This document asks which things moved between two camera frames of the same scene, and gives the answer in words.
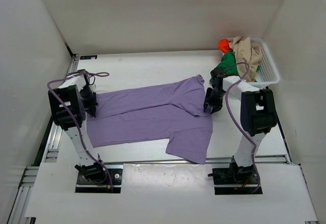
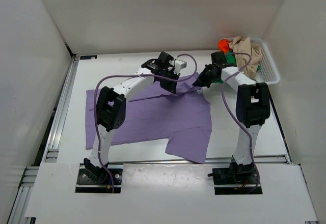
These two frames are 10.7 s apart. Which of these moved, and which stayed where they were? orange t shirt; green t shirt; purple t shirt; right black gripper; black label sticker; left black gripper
Moved: right black gripper; left black gripper
Stayed: purple t shirt; green t shirt; orange t shirt; black label sticker
